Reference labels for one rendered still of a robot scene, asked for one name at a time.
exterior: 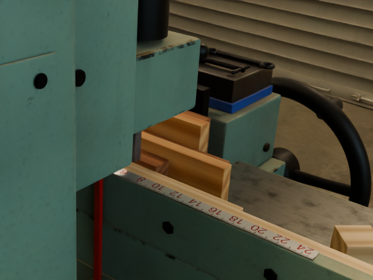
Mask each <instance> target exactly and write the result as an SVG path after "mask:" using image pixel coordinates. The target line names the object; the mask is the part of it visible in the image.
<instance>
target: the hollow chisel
mask: <svg viewBox="0 0 373 280"><path fill-rule="evenodd" d="M141 139H142V132H141V131H140V132H138V133H136V134H134V135H133V155H132V161H133V162H136V161H138V160H140V152H141Z"/></svg>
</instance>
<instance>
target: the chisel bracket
mask: <svg viewBox="0 0 373 280"><path fill-rule="evenodd" d="M199 55H200V39H199V38H196V37H192V36H188V35H185V34H181V33H177V32H172V31H168V36H167V37H166V38H164V39H160V40H156V41H137V53H136V69H135V97H134V126H133V134H136V133H138V132H140V131H143V130H145V129H147V128H149V127H151V126H154V125H156V124H158V123H160V122H163V121H165V120H167V119H169V118H172V117H174V116H176V115H179V114H181V113H183V112H185V111H188V110H190V109H192V108H194V106H195V101H196V88H197V81H198V68H199Z"/></svg>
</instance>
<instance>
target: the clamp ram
mask: <svg viewBox="0 0 373 280"><path fill-rule="evenodd" d="M209 99H210V88H209V87H206V86H202V85H199V84H197V88H196V101H195V106H194V108H192V109H190V110H189V111H191V112H194V113H197V114H201V115H203V116H206V117H208V110H209Z"/></svg>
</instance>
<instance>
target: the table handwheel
mask: <svg viewBox="0 0 373 280"><path fill-rule="evenodd" d="M271 85H273V91H272V92H273V93H277V94H279V95H281V97H285V98H288V99H291V100H293V101H296V102H298V103H300V104H302V105H304V106H305V107H307V108H308V109H310V110H312V111H313V112H314V113H316V114H317V115H318V116H319V117H320V118H321V119H322V120H323V121H324V122H325V123H326V124H327V125H328V126H329V127H330V129H331V130H332V131H333V133H334V134H335V135H336V137H337V139H338V140H339V142H340V144H341V146H342V148H343V150H344V153H345V156H346V159H347V162H348V165H349V170H350V180H351V185H349V184H345V183H341V182H337V181H333V180H330V179H326V178H322V177H319V176H315V175H313V174H310V173H306V172H303V171H300V165H299V162H298V159H297V158H296V157H295V155H294V154H293V153H292V152H290V151H289V150H288V149H285V148H281V147H278V148H274V149H273V155H272V158H275V159H278V160H280V161H283V162H285V170H284V177H285V178H288V179H291V180H293V181H296V182H299V183H303V184H307V185H310V186H314V187H317V188H322V189H325V190H328V191H331V192H334V193H338V194H341V195H343V196H347V197H349V201H351V202H354V203H357V204H360V205H362V206H365V207H367V208H368V206H369V202H370V196H371V169H370V163H369V158H368V155H367V152H366V149H365V146H364V144H363V141H362V139H361V137H360V135H359V133H358V131H357V130H356V128H355V126H354V125H353V123H352V122H351V121H350V119H349V118H348V116H347V115H346V114H345V113H344V112H343V111H342V109H341V108H340V107H339V106H338V105H337V104H335V103H334V102H333V101H332V100H331V99H330V98H328V97H327V96H326V95H324V94H323V93H321V92H320V91H318V90H317V89H315V88H313V87H311V86H309V85H307V84H305V83H302V82H299V81H296V80H294V79H290V78H285V77H278V76H272V79H271Z"/></svg>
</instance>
